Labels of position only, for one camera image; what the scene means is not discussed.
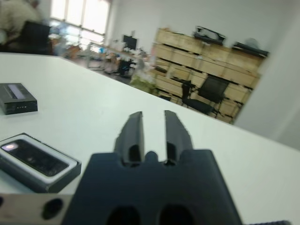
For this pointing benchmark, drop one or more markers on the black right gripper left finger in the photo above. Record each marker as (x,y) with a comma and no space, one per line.
(133,138)

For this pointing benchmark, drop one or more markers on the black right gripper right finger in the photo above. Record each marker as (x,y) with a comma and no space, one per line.
(175,136)

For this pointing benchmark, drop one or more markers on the black box base white liner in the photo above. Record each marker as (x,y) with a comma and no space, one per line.
(58,185)

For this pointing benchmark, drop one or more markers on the black box lid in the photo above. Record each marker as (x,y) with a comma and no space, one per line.
(21,107)

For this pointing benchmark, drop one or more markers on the black upright stand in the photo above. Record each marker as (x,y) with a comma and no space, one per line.
(186,87)

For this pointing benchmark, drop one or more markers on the yellow-green sack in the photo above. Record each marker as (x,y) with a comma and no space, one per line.
(143,84)

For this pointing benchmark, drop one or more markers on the black mesh office chair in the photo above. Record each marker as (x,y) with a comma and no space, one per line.
(213,90)

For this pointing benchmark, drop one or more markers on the black computer tower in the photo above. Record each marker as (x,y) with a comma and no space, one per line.
(125,68)

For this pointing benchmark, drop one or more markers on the wooden crate stack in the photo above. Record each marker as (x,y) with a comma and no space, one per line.
(187,44)

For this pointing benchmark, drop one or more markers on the wooden top metal desk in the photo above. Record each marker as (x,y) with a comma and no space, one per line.
(112,48)

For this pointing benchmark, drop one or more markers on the black computer monitor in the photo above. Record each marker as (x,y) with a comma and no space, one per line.
(130,42)

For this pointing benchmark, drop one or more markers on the open black case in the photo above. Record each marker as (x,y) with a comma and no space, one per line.
(220,39)

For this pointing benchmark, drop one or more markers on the flat black tray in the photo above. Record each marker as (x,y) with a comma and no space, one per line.
(248,48)

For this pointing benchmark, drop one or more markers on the grey bag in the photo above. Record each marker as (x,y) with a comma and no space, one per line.
(252,42)

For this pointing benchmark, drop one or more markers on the window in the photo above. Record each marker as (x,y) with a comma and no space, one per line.
(93,16)

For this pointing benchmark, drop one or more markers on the black swivel chair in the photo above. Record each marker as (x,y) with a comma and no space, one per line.
(35,35)

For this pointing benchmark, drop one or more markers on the seated person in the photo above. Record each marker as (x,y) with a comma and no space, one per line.
(14,16)

